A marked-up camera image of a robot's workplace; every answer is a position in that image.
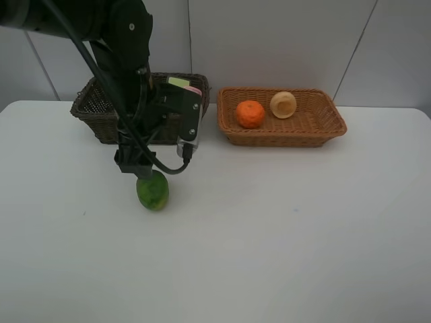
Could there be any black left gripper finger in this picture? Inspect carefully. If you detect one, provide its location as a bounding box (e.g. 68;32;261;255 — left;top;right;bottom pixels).
136;170;154;180

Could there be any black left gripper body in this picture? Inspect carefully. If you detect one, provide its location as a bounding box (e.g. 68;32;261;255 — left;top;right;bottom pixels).
112;67;178;174

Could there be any dark green pump bottle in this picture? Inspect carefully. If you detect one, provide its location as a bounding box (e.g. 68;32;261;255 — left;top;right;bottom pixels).
167;76;190;88

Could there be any pink squeeze bottle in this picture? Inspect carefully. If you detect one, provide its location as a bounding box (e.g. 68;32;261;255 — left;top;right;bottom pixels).
183;85;203;98

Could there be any orange mandarin fruit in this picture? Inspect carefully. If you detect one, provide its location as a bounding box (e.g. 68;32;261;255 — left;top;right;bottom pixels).
236;100;265;129

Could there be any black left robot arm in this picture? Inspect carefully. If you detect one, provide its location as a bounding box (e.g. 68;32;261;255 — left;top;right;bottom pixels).
1;1;189;178

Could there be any dark brown wicker basket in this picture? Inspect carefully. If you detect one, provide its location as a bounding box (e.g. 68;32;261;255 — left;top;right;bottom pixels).
70;73;211;145

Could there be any orange wicker basket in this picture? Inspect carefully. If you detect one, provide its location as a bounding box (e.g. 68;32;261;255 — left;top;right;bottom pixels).
217;87;347;147

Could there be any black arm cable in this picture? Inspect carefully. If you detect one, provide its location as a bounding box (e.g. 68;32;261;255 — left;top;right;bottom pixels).
40;0;195;175

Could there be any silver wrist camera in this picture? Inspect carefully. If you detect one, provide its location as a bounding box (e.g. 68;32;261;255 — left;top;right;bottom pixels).
153;83;205;159

